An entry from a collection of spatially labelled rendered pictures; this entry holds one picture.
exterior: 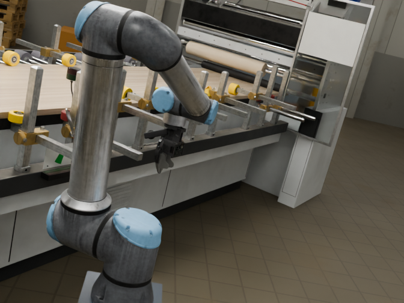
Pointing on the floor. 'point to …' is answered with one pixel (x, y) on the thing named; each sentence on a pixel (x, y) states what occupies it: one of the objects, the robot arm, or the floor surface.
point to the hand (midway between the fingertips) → (158, 169)
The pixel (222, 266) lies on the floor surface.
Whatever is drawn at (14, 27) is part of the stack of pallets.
